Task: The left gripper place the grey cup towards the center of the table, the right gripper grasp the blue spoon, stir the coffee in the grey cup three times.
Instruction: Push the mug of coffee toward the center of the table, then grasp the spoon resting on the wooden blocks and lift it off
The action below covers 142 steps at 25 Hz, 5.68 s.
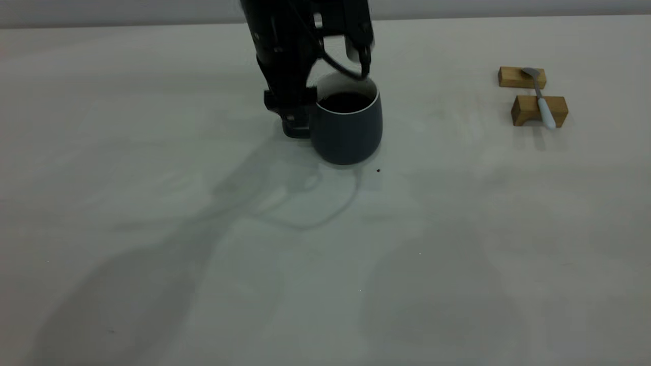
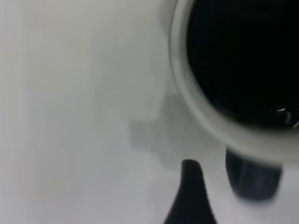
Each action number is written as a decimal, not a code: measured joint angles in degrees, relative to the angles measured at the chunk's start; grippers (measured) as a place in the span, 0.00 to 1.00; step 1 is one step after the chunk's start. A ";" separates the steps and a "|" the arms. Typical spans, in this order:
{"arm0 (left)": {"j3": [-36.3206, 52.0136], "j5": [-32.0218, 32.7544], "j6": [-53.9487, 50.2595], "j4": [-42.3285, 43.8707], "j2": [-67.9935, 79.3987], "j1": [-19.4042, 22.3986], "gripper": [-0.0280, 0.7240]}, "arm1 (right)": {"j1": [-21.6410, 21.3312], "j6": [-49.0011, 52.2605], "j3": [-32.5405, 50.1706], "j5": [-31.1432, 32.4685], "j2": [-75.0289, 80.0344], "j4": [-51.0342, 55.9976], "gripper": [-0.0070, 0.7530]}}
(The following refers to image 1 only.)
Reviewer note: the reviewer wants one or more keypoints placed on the arched wooden block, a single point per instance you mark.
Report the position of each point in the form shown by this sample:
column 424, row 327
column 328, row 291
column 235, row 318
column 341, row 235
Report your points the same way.
column 526, row 107

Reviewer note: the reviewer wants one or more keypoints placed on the flat wooden block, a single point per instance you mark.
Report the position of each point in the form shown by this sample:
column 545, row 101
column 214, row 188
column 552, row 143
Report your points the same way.
column 511, row 78

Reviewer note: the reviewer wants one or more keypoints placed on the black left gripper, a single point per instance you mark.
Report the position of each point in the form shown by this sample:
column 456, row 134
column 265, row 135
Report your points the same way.
column 285, row 51

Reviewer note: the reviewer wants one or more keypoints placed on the dark grey ceramic mug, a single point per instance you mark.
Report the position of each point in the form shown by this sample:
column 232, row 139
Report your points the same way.
column 346, row 137

